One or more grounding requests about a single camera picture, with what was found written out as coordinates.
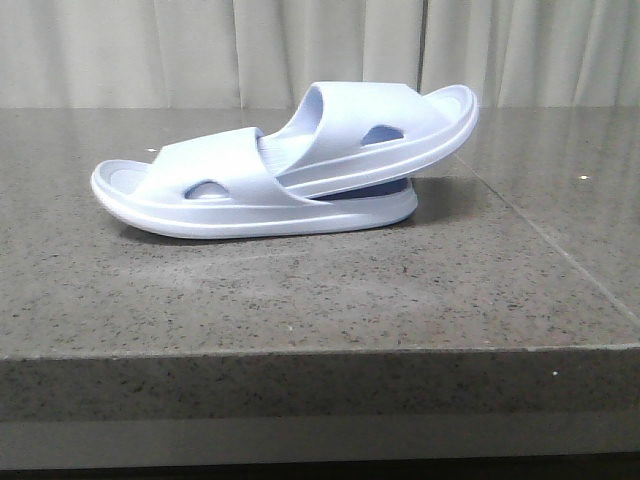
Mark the grey-white curtain right panel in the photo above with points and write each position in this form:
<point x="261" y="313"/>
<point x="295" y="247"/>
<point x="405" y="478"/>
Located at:
<point x="535" y="53"/>

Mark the grey-white curtain left panel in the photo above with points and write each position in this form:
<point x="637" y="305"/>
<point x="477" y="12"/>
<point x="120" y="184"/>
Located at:
<point x="201" y="54"/>

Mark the grey-white curtain panel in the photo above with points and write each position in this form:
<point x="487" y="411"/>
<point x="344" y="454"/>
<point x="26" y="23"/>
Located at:
<point x="535" y="53"/>
<point x="201" y="54"/>

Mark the light blue slipper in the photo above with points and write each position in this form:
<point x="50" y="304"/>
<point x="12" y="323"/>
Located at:
<point x="350" y="135"/>
<point x="217" y="187"/>

